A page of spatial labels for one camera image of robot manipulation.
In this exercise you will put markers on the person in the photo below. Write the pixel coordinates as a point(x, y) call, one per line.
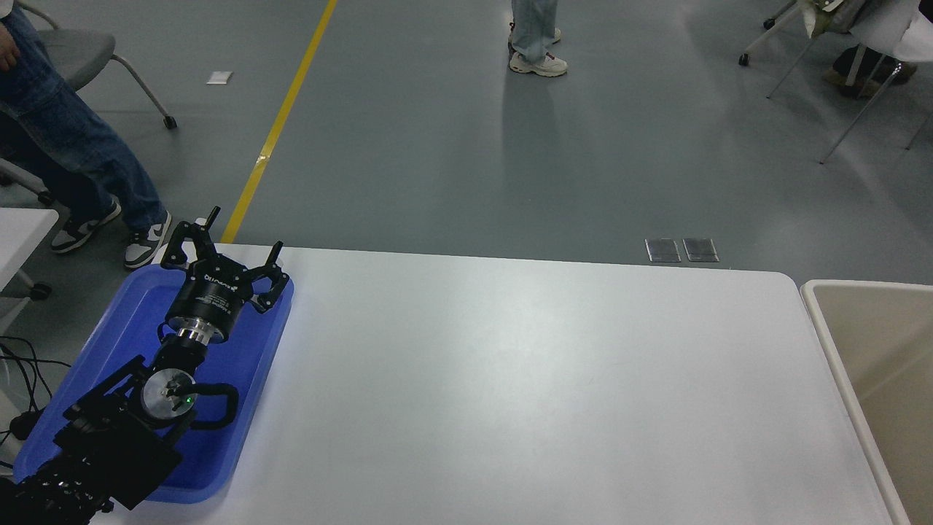
point(536, 36)
point(65, 138)
point(867, 73)

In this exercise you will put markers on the blue plastic tray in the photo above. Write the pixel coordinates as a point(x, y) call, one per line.
point(248, 350)

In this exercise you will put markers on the grey wheeled chair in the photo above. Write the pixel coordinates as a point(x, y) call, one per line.
point(76, 51)

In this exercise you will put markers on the person's hand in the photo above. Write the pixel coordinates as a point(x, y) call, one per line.
point(7, 52)

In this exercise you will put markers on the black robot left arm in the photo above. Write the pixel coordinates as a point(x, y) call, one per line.
point(102, 452)

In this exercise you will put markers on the metal floor plate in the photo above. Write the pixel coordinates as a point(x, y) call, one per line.
point(700, 250)
point(662, 250)

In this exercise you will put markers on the small white side table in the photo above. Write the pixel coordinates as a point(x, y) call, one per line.
point(22, 233)

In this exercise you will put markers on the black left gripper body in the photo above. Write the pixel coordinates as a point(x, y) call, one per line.
point(211, 299)

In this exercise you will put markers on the thin metal-legged chair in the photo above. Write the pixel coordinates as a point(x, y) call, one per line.
point(864, 109)

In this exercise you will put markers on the large pale bin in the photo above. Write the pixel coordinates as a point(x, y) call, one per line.
point(885, 343)

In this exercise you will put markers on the white wheeled chair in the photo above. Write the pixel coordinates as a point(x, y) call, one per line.
point(765, 38)

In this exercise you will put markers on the white paper scrap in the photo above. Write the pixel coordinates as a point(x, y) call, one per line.
point(218, 78)

